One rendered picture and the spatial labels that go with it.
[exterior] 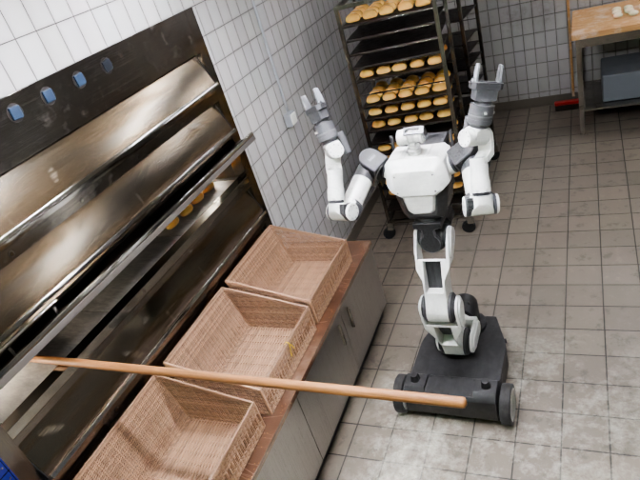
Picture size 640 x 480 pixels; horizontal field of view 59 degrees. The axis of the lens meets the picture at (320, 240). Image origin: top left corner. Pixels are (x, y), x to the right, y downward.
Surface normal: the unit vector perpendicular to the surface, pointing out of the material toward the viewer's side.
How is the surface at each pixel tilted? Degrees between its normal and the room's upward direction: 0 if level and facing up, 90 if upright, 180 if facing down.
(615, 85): 90
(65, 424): 70
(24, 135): 90
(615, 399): 0
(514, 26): 90
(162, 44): 90
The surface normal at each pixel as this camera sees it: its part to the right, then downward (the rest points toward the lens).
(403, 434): -0.27, -0.83
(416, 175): -0.37, 0.56
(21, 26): 0.90, -0.04
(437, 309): -0.44, 0.18
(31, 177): 0.75, -0.32
